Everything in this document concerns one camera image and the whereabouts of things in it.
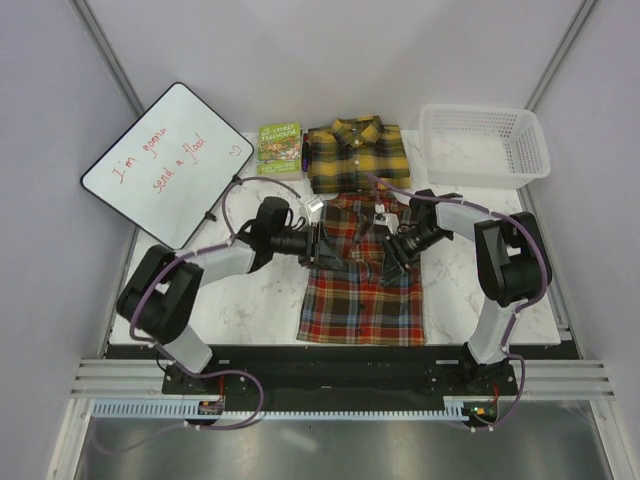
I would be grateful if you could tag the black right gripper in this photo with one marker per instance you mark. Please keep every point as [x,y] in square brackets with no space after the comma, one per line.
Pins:
[396,260]

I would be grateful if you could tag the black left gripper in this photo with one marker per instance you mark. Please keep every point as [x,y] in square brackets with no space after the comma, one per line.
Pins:
[319,252]

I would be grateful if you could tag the red brown plaid shirt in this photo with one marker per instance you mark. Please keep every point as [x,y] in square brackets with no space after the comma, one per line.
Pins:
[353,306]

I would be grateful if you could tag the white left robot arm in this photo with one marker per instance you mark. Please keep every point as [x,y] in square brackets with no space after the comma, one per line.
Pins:
[160,295]

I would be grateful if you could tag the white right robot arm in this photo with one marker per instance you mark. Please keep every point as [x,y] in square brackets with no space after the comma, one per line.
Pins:
[513,268]

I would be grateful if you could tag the folded yellow plaid shirt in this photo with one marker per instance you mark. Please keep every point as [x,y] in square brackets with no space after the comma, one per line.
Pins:
[343,155]

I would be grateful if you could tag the green treehouse book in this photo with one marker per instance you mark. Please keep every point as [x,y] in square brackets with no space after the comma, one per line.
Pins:
[279,151]

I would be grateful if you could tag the white plastic basket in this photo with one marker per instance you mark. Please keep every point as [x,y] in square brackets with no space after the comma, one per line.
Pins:
[482,146]

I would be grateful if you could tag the white dry-erase board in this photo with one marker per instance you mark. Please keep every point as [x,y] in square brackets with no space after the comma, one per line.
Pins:
[171,167]

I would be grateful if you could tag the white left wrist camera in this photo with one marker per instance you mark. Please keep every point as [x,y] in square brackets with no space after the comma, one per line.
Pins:
[313,208]

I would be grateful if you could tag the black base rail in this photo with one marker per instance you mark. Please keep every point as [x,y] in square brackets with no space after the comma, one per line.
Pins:
[322,378]

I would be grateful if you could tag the white slotted cable duct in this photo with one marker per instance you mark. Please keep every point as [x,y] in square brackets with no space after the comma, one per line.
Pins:
[197,410]

